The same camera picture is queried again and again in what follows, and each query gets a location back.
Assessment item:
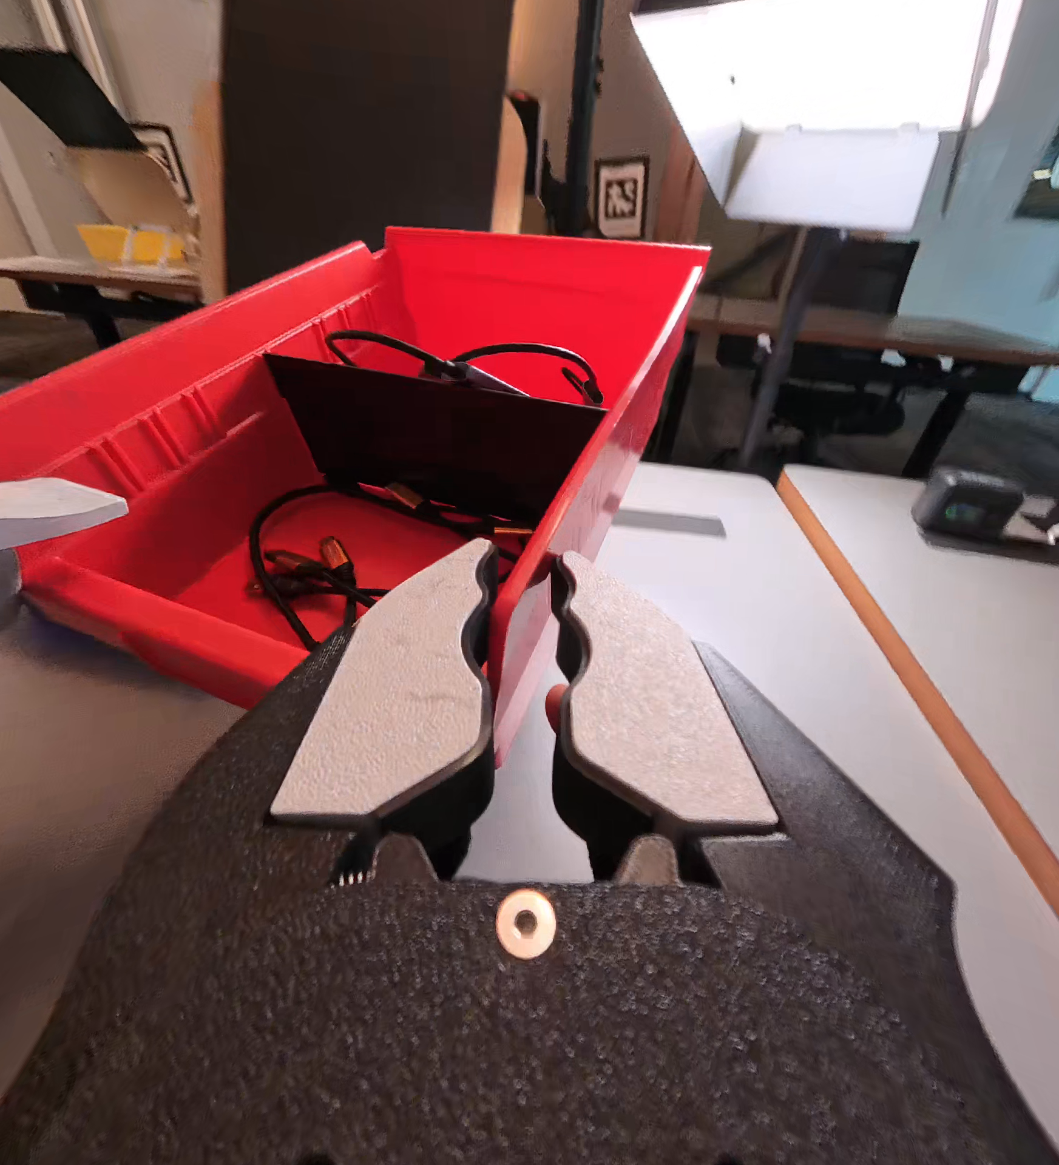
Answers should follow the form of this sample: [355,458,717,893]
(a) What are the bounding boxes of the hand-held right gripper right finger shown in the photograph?
[548,549,782,883]

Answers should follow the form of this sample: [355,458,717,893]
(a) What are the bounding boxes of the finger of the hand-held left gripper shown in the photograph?
[0,476,132,563]

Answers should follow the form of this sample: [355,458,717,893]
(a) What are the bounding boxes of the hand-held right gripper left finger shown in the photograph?
[267,537,501,880]

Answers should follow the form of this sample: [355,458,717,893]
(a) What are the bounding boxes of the red plastic bin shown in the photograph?
[0,226,712,774]

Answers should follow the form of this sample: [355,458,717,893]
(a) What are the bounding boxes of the wooden top desk black legs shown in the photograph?
[0,258,205,349]

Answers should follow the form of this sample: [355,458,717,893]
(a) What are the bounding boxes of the wooden desk black legs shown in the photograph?
[0,258,205,349]
[687,293,1059,476]

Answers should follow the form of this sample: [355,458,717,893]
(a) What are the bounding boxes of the black divider of red bin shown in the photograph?
[262,353,609,528]

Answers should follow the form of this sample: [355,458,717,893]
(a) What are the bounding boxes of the yellow plastic bin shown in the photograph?
[77,221,191,268]

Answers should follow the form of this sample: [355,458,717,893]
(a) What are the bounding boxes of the black office chair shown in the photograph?
[761,359,908,462]

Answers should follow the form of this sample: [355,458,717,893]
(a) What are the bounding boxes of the grey charger box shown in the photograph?
[911,467,1031,538]

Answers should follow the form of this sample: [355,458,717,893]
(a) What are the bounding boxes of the small printed tag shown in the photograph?
[133,121,190,204]

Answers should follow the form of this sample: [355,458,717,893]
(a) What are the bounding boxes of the small black board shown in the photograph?
[0,46,194,230]

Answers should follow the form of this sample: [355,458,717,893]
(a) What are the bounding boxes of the framed printed tag sign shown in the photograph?
[593,155,650,242]

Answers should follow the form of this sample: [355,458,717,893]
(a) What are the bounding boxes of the studio light panel on stand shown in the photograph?
[629,0,1026,470]

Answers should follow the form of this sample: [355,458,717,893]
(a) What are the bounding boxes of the black pole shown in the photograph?
[564,0,605,234]

